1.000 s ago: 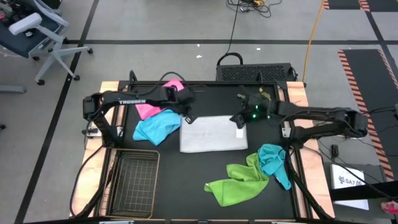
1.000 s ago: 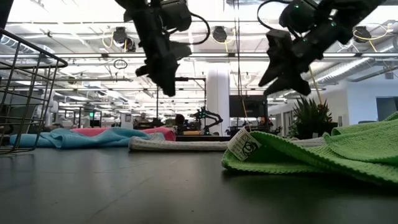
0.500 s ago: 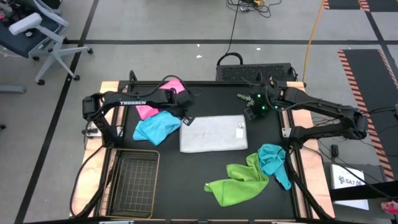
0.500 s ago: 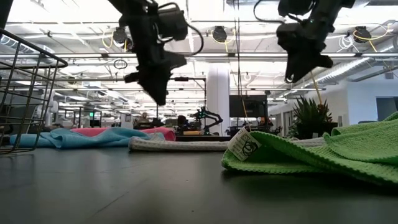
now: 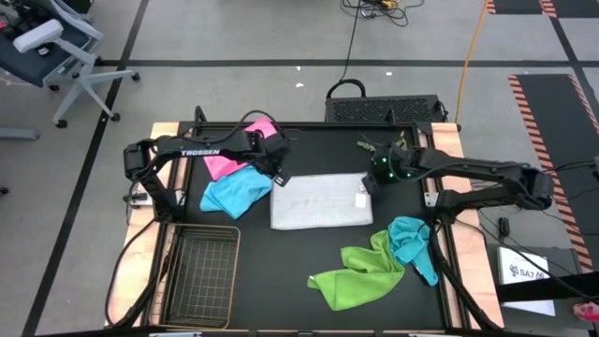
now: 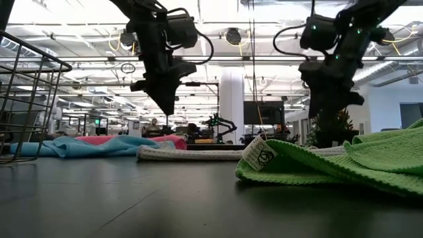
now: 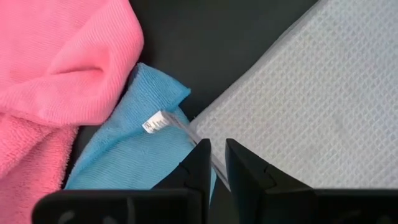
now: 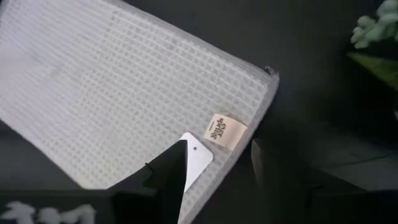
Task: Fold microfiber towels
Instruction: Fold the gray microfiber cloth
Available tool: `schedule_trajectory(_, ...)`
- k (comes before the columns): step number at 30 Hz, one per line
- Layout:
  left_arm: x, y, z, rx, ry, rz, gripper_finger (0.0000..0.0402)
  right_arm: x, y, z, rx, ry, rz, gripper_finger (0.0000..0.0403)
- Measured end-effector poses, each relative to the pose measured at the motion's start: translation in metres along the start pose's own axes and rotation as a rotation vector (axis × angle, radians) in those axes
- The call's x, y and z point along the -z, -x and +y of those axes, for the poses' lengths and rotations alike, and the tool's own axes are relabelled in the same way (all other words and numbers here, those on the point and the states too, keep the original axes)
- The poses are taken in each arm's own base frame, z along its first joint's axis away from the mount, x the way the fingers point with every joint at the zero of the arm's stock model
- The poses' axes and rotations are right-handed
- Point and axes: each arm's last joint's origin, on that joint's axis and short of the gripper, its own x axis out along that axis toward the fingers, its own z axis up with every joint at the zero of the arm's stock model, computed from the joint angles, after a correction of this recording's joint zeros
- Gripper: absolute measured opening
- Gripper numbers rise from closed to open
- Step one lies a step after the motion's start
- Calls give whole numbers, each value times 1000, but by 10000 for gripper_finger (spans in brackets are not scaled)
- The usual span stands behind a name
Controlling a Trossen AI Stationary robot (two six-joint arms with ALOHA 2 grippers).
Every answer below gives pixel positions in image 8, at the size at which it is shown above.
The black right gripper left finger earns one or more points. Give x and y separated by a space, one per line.
164 174

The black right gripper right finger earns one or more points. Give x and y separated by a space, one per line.
280 180

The white waffle weave towel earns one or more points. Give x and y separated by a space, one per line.
124 77

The small potted artificial plant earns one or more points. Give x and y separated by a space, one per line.
370 28

